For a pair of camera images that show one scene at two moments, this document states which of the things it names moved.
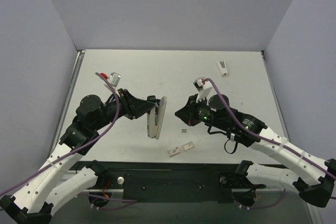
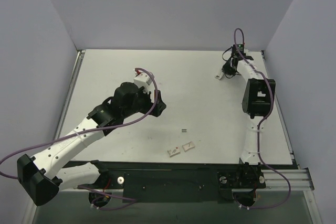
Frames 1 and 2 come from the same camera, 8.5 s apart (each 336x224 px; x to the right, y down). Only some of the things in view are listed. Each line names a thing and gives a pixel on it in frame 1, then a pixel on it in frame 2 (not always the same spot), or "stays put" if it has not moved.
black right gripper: (193, 112) → (228, 67)
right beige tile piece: (188, 146) stays put
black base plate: (170, 181) stays put
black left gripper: (128, 106) → (156, 105)
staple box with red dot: (174, 151) stays put
